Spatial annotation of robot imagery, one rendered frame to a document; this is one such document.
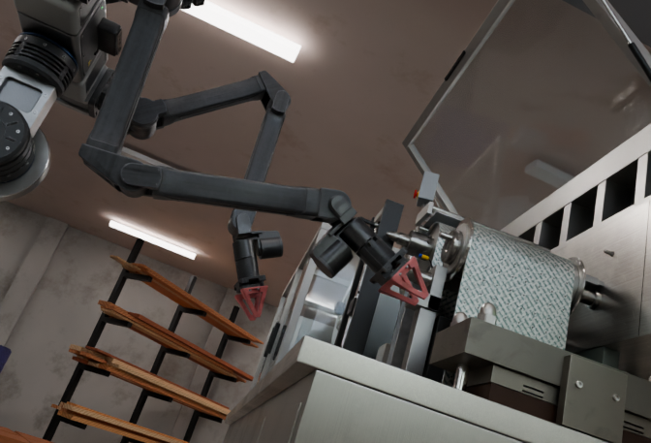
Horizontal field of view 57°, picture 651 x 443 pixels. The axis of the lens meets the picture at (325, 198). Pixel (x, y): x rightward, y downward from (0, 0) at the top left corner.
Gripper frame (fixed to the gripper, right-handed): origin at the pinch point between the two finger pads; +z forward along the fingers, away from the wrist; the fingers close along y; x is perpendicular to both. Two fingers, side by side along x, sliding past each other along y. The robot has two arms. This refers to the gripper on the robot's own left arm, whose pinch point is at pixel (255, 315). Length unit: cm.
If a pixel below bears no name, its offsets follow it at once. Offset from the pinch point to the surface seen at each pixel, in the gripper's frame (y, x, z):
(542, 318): -50, -46, 15
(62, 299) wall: 796, 91, -158
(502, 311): -49, -38, 12
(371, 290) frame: -13.3, -27.3, -0.2
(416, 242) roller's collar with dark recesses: -19.2, -39.6, -9.6
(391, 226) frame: -13.4, -37.0, -16.0
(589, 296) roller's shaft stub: -47, -62, 12
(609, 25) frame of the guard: -62, -78, -45
